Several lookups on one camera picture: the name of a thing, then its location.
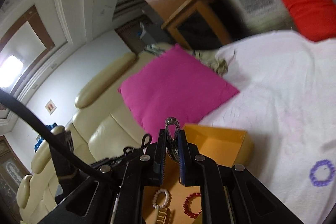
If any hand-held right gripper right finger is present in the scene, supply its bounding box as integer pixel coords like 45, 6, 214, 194
178, 131, 305, 224

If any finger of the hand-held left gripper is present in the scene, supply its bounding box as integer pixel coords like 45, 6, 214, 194
91, 147, 147, 168

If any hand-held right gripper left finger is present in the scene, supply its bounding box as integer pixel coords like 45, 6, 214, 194
39, 130, 168, 224

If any black hair tie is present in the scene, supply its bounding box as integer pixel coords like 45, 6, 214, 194
142, 134, 153, 149

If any white bead bracelet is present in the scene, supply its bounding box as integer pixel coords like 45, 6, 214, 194
153, 188, 172, 210

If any orange box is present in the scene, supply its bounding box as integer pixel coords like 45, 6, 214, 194
142, 123, 255, 224

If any silver metal bracelet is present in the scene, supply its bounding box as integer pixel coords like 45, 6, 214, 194
165, 117, 182, 161

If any red bead bracelet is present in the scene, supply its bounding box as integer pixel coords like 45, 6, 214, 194
183, 193, 202, 219

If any beige hair clip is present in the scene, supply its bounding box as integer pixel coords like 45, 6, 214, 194
151, 208, 171, 224

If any cream leather sofa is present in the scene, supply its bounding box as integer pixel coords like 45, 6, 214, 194
16, 42, 174, 222

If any blue knit fabric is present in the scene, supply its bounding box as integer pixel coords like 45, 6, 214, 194
34, 123, 58, 152

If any ornate glass door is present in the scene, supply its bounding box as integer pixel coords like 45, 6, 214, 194
0, 135, 32, 214

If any pink pillow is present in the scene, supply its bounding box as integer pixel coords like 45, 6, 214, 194
118, 44, 240, 132

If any camouflage cloth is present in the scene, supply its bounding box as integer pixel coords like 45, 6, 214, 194
193, 49, 229, 75

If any ceiling light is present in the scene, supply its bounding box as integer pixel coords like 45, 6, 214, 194
0, 55, 24, 88

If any white blanket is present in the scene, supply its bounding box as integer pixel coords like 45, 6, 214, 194
194, 30, 336, 224

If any striped cloth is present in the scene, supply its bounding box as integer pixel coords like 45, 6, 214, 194
144, 44, 164, 56

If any wooden cabinet with dark panel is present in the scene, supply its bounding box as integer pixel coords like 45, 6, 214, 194
161, 0, 231, 50

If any red pillow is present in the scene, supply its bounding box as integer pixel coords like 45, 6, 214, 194
275, 0, 336, 42

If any black cable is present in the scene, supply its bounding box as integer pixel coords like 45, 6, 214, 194
0, 89, 117, 185

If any small framed wall picture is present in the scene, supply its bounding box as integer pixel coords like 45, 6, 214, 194
45, 99, 57, 115

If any purple bead bracelet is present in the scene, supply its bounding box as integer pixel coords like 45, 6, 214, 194
310, 160, 336, 186

